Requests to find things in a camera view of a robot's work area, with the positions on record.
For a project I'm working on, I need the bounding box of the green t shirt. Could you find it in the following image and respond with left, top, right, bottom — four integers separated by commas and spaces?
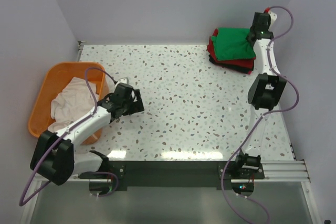
211, 27, 256, 61

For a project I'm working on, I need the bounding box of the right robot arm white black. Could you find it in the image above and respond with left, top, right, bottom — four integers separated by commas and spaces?
234, 10, 287, 179

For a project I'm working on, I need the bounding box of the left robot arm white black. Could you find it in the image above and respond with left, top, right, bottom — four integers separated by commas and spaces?
30, 83, 144, 185

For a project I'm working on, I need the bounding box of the folded red t shirt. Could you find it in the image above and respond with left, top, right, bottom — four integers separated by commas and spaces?
207, 37, 255, 69

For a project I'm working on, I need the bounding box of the folded black t shirt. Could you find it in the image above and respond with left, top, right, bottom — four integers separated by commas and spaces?
208, 55, 254, 74

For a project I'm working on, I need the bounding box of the white t shirt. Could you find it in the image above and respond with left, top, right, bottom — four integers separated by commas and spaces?
48, 77, 97, 132

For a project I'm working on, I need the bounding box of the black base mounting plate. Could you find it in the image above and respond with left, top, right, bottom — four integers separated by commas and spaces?
78, 159, 266, 192

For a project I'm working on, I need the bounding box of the orange plastic basket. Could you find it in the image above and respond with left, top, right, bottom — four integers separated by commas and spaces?
28, 62, 109, 145

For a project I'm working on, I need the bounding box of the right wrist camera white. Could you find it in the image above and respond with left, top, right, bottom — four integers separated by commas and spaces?
264, 7, 277, 28

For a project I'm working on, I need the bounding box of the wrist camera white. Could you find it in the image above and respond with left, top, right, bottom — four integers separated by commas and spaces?
118, 77, 129, 84
264, 7, 277, 28

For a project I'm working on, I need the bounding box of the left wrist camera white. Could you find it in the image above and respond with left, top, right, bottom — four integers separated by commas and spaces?
118, 77, 129, 84

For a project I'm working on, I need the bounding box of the aluminium rail frame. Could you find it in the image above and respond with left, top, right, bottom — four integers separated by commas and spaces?
21, 161, 321, 223

